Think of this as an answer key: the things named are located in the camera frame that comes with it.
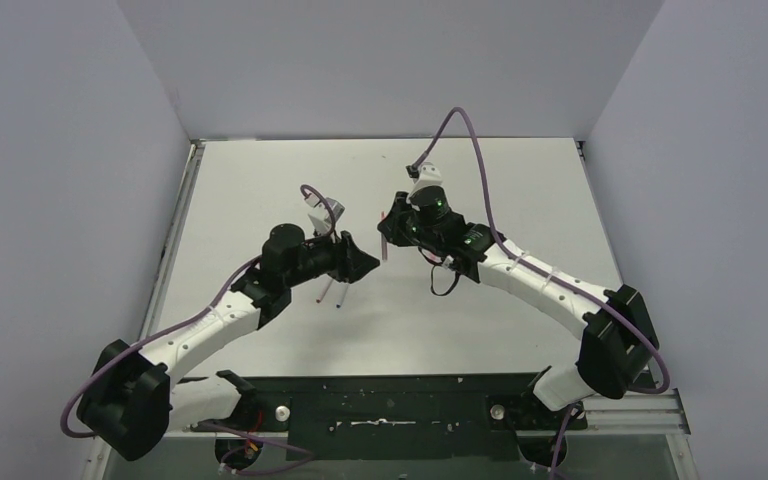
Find white red marker pen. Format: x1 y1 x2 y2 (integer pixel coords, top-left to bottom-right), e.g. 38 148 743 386
315 281 332 303

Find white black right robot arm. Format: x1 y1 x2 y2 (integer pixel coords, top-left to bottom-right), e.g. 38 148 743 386
377 186 658 411

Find white blue marker pen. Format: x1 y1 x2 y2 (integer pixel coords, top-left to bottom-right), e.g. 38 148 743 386
336 284 350 309

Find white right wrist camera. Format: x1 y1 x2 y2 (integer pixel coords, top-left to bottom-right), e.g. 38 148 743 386
406 162 443 197

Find left side aluminium rail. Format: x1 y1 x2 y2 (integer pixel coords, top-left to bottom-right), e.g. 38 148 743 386
138 140 205 340

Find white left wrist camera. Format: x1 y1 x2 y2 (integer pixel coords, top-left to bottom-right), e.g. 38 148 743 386
305 195 345 237

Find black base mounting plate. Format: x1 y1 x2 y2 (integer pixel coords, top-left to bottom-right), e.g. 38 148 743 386
214 373 564 461

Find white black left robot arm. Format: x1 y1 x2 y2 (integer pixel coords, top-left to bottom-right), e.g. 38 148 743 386
66 224 380 460

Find pink marker pen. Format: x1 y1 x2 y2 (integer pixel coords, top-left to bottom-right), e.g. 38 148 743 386
377 211 388 263

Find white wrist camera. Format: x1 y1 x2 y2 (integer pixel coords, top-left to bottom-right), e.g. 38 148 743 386
305 195 345 237
406 162 443 197

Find aluminium frame rail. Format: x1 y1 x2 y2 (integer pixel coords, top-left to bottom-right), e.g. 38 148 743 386
132 384 688 439

